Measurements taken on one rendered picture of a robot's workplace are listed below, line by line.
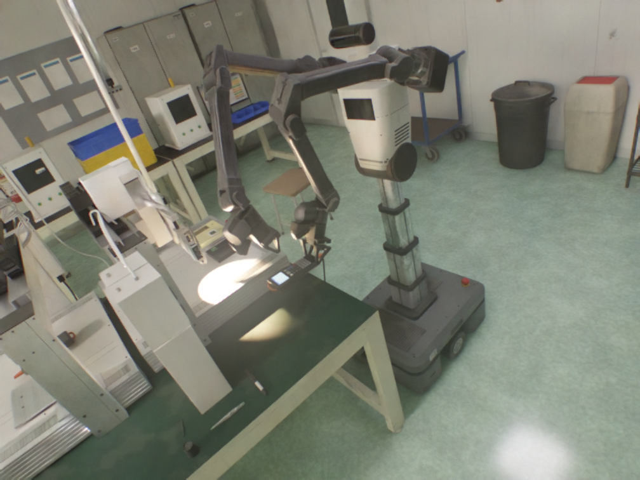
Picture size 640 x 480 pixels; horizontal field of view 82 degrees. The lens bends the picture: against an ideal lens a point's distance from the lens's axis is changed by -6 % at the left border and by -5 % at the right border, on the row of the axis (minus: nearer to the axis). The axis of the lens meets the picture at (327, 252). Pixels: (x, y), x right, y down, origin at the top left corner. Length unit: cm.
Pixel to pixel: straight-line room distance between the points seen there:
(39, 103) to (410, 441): 508
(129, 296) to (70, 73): 472
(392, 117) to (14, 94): 469
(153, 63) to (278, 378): 459
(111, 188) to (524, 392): 188
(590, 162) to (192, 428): 333
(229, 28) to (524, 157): 397
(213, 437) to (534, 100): 315
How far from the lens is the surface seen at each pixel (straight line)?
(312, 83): 109
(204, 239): 188
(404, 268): 184
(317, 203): 137
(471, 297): 208
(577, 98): 352
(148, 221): 148
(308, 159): 119
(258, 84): 596
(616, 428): 204
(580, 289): 256
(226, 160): 123
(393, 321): 200
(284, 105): 106
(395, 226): 172
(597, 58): 382
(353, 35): 142
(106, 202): 143
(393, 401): 175
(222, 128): 126
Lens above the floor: 170
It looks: 34 degrees down
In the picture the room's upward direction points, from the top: 18 degrees counter-clockwise
